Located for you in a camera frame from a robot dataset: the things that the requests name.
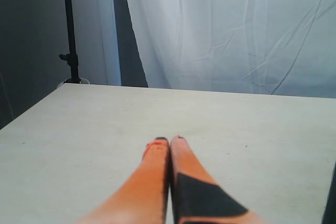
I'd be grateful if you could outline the white backdrop cloth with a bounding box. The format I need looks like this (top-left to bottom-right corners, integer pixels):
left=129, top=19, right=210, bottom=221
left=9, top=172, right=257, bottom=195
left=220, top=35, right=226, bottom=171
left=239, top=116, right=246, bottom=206
left=72, top=0, right=335, bottom=98

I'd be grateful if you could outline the black light stand pole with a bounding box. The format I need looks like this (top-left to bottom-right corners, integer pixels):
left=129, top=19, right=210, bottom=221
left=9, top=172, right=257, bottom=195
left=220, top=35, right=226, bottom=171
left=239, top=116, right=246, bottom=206
left=59, top=0, right=81, bottom=83

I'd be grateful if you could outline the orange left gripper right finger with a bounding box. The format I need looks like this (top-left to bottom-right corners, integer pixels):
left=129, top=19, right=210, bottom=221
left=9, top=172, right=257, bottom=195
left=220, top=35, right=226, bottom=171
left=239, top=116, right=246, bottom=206
left=170, top=136, right=265, bottom=223

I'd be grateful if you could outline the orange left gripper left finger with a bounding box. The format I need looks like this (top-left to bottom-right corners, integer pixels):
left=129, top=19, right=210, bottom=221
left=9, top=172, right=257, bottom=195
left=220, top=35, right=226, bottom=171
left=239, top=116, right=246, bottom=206
left=78, top=137, right=170, bottom=223

